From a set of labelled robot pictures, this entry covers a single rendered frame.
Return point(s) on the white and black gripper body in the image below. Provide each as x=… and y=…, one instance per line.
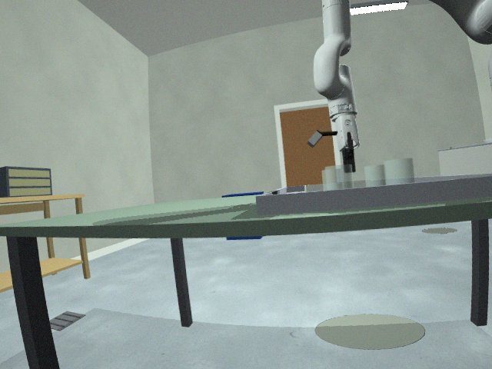
x=344, y=124

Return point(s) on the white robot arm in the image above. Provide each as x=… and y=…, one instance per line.
x=334, y=81

